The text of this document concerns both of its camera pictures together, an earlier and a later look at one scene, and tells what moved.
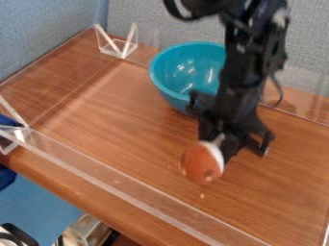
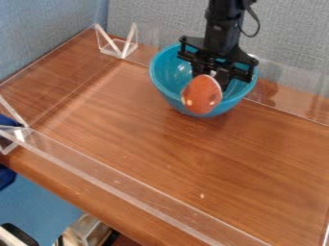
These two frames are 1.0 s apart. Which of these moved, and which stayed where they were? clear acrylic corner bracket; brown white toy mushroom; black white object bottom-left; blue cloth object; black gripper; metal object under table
Moved: brown white toy mushroom; black gripper
Stayed: blue cloth object; clear acrylic corner bracket; black white object bottom-left; metal object under table
